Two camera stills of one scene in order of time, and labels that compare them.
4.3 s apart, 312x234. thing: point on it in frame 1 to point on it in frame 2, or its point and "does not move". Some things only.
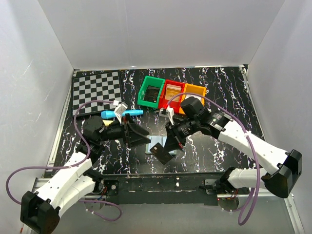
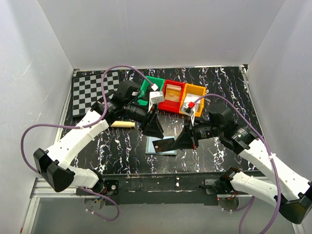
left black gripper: (129, 131) to (148, 119)
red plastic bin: (164, 103) does not move
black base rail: (183, 189) does not move
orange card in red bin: (172, 90) does not move
